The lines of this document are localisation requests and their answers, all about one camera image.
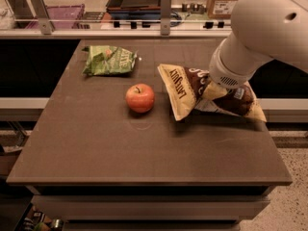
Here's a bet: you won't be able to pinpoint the green chip bag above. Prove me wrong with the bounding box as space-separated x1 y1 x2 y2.
83 45 137 76

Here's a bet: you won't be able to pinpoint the brown chip bag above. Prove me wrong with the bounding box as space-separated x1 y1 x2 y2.
158 64 267 121

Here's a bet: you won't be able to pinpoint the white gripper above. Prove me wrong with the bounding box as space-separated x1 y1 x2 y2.
201 45 253 100

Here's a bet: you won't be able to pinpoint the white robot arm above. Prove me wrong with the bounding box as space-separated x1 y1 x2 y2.
210 0 308 98

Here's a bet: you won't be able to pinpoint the red apple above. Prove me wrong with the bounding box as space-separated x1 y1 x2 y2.
125 84 155 114

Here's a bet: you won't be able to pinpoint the metal rail bracket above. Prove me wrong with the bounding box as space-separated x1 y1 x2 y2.
30 0 54 35
160 0 171 36

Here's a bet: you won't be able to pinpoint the metal rail bracket left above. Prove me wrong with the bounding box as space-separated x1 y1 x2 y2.
30 0 54 35

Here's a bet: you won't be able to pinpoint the items in open drawer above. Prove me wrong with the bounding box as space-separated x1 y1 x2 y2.
17 206 64 231

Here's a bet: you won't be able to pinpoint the dark tray stack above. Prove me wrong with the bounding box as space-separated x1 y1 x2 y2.
106 0 161 20

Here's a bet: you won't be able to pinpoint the purple plastic crate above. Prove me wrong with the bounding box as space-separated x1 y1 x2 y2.
25 3 86 30

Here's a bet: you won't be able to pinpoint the metal rail bracket middle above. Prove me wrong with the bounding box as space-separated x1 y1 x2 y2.
160 0 171 36

